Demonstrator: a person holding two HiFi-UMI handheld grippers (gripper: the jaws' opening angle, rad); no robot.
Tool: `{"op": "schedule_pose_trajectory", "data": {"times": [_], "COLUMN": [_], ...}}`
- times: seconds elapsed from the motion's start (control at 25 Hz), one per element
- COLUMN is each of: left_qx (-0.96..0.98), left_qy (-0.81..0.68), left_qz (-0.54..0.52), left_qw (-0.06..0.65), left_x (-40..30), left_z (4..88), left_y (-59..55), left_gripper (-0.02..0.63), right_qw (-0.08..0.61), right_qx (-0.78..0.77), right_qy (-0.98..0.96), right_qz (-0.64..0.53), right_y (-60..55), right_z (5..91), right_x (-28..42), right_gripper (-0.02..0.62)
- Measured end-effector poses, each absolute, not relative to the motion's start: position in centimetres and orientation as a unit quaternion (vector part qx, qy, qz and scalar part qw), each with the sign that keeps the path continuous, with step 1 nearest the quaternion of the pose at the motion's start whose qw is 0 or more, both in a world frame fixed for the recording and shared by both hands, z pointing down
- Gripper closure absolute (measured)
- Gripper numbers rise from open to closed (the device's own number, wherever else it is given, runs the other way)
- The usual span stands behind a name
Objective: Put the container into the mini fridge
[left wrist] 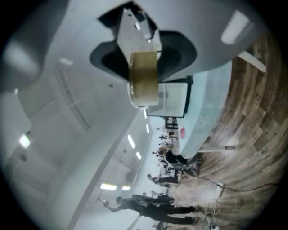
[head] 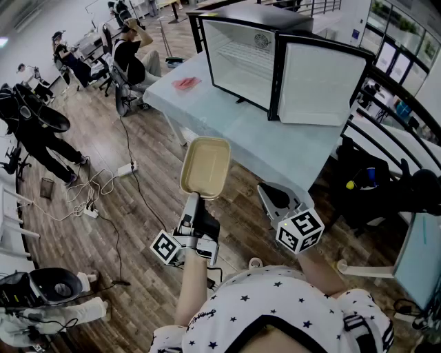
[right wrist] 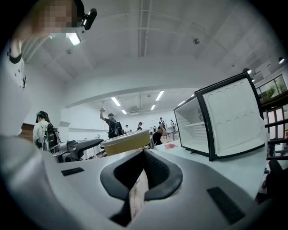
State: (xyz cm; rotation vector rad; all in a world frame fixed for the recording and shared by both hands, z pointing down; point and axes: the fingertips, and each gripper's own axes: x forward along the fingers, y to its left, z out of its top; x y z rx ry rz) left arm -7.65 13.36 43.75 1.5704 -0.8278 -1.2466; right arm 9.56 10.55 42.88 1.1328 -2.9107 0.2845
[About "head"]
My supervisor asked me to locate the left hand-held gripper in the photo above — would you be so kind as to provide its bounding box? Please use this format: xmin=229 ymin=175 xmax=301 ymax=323
xmin=150 ymin=192 xmax=221 ymax=266

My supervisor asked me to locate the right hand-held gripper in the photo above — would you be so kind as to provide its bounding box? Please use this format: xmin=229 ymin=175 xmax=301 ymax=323
xmin=257 ymin=181 xmax=325 ymax=255

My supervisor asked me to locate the beige food tray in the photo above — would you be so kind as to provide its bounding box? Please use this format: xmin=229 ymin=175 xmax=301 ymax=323
xmin=179 ymin=137 xmax=232 ymax=200

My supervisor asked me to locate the black mini fridge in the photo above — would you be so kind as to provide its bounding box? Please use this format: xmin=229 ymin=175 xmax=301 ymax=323
xmin=187 ymin=3 xmax=376 ymax=127

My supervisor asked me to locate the person's left forearm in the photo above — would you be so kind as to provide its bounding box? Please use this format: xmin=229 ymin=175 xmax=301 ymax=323
xmin=174 ymin=250 xmax=209 ymax=327

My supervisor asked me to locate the person's right forearm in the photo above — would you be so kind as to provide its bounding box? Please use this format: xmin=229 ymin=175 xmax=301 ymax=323
xmin=298 ymin=246 xmax=347 ymax=299

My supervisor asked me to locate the table with pale blue cover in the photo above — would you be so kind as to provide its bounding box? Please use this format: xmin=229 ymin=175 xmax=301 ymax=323
xmin=336 ymin=210 xmax=441 ymax=311
xmin=143 ymin=51 xmax=361 ymax=203

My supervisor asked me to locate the black bag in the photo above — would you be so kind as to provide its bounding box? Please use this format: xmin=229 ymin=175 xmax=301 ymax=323
xmin=332 ymin=137 xmax=406 ymax=236

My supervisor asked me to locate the white star-print shirt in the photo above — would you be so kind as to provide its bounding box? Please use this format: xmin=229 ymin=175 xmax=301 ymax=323
xmin=150 ymin=265 xmax=396 ymax=353

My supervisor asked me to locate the pink cloth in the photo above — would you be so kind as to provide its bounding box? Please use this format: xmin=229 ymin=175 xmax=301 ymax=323
xmin=171 ymin=77 xmax=203 ymax=92

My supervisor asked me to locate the black office chair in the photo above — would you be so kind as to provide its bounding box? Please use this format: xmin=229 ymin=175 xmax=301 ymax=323
xmin=109 ymin=61 xmax=152 ymax=117

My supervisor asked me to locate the glass double door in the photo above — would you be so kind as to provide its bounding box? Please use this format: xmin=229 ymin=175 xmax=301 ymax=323
xmin=374 ymin=40 xmax=431 ymax=87

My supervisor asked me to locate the black floor cable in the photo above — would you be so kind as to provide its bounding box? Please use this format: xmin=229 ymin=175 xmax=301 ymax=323
xmin=119 ymin=116 xmax=168 ymax=232

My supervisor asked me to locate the white cable tangle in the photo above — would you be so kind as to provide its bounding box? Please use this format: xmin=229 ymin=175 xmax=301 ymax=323
xmin=20 ymin=168 xmax=120 ymax=222

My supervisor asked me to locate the thin broom handle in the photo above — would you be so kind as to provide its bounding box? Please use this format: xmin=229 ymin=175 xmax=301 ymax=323
xmin=158 ymin=17 xmax=173 ymax=59

